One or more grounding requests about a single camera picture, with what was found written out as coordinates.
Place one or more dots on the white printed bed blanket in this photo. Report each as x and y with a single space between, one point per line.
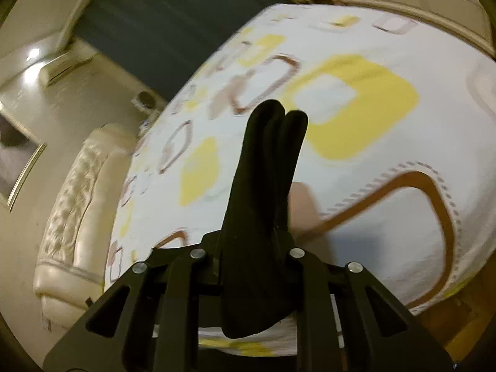
368 162

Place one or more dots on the black pants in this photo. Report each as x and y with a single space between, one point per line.
259 201

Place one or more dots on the cream tufted headboard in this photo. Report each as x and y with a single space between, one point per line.
77 209

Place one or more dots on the cream curtain pelmet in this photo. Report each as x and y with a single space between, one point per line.
83 4

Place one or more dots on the framed wall picture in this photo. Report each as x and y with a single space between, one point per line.
15 155

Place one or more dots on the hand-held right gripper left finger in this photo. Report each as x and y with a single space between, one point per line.
207 250

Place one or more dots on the small round fan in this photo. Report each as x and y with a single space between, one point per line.
145 99

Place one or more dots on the cream wall air conditioner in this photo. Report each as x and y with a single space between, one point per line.
64 66

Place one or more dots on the dark blue curtain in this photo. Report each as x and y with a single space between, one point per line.
174 27

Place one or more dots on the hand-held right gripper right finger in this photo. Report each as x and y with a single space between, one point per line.
300 257

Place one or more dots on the cream bed footboard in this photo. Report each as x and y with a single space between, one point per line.
426 4

